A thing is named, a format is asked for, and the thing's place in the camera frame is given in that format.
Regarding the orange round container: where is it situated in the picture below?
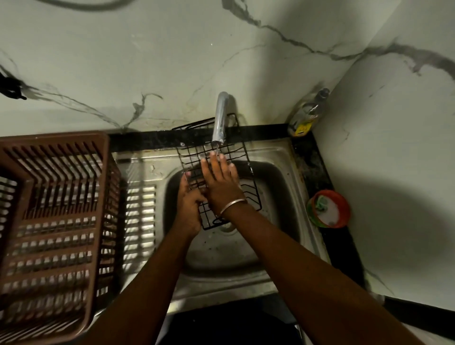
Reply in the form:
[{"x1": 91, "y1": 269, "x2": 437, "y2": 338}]
[{"x1": 306, "y1": 189, "x2": 351, "y2": 229}]

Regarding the person's left hand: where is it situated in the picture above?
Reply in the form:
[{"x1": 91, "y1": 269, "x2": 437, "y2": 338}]
[{"x1": 174, "y1": 172, "x2": 208, "y2": 239}]

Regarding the person's dark clothing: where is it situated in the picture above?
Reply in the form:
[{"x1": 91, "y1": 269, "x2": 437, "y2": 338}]
[{"x1": 156, "y1": 298, "x2": 306, "y2": 345}]

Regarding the stainless steel sink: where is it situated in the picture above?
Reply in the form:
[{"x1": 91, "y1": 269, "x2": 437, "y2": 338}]
[{"x1": 106, "y1": 136, "x2": 331, "y2": 315}]

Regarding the black wire rack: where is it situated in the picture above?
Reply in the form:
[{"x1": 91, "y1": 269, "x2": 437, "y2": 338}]
[{"x1": 172, "y1": 113, "x2": 263, "y2": 231}]

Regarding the person's right hand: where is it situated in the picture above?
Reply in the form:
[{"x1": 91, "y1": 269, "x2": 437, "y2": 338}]
[{"x1": 200, "y1": 152, "x2": 248, "y2": 218}]

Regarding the chrome faucet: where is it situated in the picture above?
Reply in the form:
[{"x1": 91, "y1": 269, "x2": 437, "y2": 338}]
[{"x1": 211, "y1": 91, "x2": 230, "y2": 145}]

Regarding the person's left forearm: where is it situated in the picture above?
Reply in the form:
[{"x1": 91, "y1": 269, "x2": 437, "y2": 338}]
[{"x1": 82, "y1": 227, "x2": 196, "y2": 345}]

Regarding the person's right forearm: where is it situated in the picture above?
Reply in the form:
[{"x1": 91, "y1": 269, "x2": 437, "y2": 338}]
[{"x1": 220, "y1": 202, "x2": 426, "y2": 345}]

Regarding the clear dish soap bottle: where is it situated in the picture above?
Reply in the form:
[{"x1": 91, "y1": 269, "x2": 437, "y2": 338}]
[{"x1": 287, "y1": 88, "x2": 330, "y2": 137}]

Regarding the silver bracelet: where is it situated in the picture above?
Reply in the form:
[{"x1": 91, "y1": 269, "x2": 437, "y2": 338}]
[{"x1": 215, "y1": 198, "x2": 248, "y2": 219}]

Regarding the brown plastic dish basket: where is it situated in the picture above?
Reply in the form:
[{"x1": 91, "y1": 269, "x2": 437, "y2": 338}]
[{"x1": 0, "y1": 131, "x2": 122, "y2": 345}]

